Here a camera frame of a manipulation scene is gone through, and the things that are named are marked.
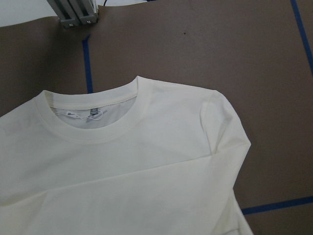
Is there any aluminium frame post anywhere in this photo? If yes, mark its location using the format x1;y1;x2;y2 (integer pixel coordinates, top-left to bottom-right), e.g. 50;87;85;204
47;0;98;28

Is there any cream long-sleeve cat shirt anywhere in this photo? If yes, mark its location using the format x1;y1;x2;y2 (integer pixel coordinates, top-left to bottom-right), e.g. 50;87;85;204
0;76;252;235

